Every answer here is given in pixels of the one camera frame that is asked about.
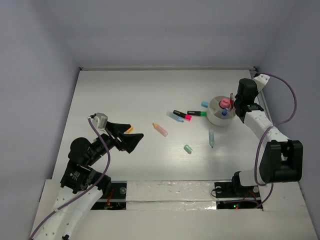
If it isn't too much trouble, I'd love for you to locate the red gel pen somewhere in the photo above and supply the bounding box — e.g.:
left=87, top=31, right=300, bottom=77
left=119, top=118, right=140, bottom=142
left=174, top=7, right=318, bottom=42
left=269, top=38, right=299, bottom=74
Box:
left=229, top=92, right=234, bottom=109

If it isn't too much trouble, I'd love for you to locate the blue spray bottle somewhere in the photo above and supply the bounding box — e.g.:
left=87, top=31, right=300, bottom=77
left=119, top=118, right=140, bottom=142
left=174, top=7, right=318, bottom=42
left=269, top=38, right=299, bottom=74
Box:
left=221, top=108, right=229, bottom=119

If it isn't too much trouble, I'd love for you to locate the blue marker cap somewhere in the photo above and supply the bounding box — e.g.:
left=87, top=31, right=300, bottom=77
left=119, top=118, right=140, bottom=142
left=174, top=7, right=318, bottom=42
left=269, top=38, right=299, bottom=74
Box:
left=201, top=101, right=209, bottom=108

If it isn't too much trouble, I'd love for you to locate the black pink highlighter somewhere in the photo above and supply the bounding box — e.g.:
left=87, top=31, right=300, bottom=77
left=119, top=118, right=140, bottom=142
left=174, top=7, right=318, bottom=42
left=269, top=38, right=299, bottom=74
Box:
left=173, top=110, right=192, bottom=121

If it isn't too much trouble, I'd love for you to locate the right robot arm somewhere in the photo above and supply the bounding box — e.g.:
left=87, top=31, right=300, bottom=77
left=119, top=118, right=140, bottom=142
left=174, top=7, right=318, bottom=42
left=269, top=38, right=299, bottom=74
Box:
left=230, top=74, right=303, bottom=196

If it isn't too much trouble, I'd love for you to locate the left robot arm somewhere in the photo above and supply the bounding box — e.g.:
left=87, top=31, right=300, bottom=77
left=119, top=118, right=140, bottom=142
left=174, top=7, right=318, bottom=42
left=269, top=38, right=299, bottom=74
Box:
left=29, top=113, right=144, bottom=240

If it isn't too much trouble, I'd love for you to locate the orange highlighter marker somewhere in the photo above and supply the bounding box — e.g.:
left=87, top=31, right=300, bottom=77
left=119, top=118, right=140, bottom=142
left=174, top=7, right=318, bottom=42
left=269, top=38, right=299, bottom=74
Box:
left=152, top=123, right=168, bottom=137

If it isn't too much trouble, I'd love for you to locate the white round container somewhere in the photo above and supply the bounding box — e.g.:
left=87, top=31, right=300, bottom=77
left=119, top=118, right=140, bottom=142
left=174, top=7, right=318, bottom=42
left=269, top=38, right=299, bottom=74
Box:
left=206, top=96, right=236, bottom=127

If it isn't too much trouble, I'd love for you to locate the blue highlighter marker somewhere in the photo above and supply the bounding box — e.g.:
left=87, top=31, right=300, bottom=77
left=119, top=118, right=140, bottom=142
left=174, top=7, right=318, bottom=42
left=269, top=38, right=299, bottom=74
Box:
left=166, top=111, right=184, bottom=123

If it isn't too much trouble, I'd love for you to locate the black green highlighter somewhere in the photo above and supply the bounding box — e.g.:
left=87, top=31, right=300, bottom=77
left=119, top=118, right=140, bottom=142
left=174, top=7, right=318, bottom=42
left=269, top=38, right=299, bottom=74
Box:
left=187, top=111, right=207, bottom=117

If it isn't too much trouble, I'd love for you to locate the green highlighter marker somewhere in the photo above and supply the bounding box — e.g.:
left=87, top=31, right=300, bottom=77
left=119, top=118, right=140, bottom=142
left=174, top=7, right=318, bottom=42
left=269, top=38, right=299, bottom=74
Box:
left=208, top=129, right=215, bottom=148

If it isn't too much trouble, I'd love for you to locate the green marker cap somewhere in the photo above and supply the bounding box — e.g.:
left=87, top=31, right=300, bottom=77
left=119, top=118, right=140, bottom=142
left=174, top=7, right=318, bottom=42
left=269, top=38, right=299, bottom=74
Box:
left=183, top=144, right=193, bottom=154

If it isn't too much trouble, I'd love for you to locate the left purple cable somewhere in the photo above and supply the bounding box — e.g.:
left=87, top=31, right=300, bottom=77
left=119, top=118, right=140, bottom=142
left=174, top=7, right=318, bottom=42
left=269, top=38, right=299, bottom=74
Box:
left=28, top=116, right=111, bottom=240

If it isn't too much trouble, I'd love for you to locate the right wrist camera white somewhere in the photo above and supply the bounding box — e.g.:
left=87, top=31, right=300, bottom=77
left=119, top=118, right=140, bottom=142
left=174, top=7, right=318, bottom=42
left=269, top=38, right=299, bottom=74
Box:
left=252, top=74, right=270, bottom=93

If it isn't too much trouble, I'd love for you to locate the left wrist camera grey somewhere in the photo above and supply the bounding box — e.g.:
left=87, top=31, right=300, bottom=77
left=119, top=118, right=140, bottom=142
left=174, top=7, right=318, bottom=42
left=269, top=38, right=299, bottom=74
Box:
left=92, top=112, right=108, bottom=131

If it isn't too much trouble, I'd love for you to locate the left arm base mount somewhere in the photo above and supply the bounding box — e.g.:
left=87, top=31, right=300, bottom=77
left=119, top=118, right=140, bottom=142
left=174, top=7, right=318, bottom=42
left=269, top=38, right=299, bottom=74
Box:
left=91, top=181, right=127, bottom=211

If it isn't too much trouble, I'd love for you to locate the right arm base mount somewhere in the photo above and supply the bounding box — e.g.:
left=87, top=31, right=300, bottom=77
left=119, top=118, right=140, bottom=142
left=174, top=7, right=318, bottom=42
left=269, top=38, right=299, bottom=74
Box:
left=210, top=181, right=262, bottom=210

